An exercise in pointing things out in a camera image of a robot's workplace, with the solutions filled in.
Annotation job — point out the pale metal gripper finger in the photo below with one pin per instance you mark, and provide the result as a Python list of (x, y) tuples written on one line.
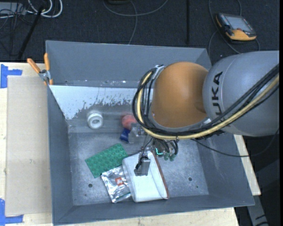
[(137, 133), (142, 167)]

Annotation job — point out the small blue packet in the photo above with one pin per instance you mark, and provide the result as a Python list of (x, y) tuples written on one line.
[(124, 135)]

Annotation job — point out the orange-red ball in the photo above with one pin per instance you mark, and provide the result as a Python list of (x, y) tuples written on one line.
[(127, 121)]

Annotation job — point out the white box with brown edge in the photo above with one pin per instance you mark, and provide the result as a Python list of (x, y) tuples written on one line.
[(145, 187)]

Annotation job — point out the silver foil packet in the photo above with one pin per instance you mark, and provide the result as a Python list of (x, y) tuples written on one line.
[(115, 185)]

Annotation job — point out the green studded flat plate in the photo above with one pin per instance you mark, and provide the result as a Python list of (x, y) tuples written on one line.
[(106, 159)]

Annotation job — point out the white tape roll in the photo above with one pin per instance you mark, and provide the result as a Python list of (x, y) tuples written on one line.
[(95, 119)]

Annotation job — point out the grey metal bin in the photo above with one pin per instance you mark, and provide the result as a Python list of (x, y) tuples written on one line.
[(122, 62)]

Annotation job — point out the pale brown cardboard board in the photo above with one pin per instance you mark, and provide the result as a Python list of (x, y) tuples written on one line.
[(26, 135)]

